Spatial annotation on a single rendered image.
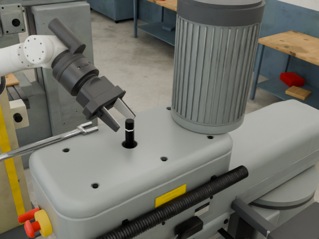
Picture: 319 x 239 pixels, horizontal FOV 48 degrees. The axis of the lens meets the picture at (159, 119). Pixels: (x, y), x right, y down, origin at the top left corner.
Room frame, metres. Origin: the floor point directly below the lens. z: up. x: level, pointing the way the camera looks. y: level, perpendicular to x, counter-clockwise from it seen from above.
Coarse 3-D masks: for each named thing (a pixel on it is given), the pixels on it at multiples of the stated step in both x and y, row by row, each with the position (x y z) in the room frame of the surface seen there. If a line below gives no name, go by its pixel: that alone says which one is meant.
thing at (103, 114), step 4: (104, 108) 0.70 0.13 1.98; (96, 112) 0.69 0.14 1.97; (100, 112) 0.69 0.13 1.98; (104, 112) 0.69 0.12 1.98; (108, 112) 0.69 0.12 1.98; (100, 116) 0.69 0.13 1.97; (104, 116) 0.69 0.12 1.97; (108, 116) 0.69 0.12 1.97; (112, 116) 0.69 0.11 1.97; (104, 120) 0.69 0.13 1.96; (108, 120) 0.69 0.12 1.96; (112, 120) 0.68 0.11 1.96; (108, 124) 0.69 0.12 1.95; (112, 124) 0.68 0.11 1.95; (116, 124) 0.68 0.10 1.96; (112, 128) 0.68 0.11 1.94; (116, 128) 0.67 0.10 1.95
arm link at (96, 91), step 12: (84, 60) 0.78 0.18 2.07; (72, 72) 0.74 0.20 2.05; (84, 72) 0.74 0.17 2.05; (96, 72) 0.78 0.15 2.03; (72, 84) 0.73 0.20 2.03; (84, 84) 0.73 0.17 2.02; (96, 84) 0.74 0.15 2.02; (108, 84) 0.76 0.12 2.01; (84, 96) 0.71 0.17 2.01; (96, 96) 0.71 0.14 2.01; (108, 96) 0.72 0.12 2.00; (120, 96) 0.76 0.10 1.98; (84, 108) 0.69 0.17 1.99; (96, 108) 0.68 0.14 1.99; (108, 108) 0.74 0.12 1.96
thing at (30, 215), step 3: (33, 210) 0.64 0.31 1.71; (36, 210) 0.64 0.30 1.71; (24, 213) 0.63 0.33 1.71; (27, 213) 0.63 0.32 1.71; (30, 213) 0.63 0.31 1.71; (33, 213) 0.63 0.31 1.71; (18, 216) 0.62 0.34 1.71; (21, 216) 0.62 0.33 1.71; (24, 216) 0.62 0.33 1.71; (27, 216) 0.62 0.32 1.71; (30, 216) 0.63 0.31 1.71; (33, 216) 0.63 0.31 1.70; (18, 219) 0.61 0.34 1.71; (21, 219) 0.61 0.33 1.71; (24, 219) 0.62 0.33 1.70; (27, 219) 0.62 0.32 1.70; (30, 219) 0.62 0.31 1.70; (21, 222) 0.61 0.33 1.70
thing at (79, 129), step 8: (80, 128) 0.74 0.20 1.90; (96, 128) 0.75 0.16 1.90; (56, 136) 0.70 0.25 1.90; (64, 136) 0.71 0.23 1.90; (72, 136) 0.71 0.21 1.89; (32, 144) 0.67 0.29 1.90; (40, 144) 0.67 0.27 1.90; (48, 144) 0.68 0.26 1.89; (8, 152) 0.63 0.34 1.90; (16, 152) 0.64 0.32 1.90; (24, 152) 0.64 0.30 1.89; (0, 160) 0.61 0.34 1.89
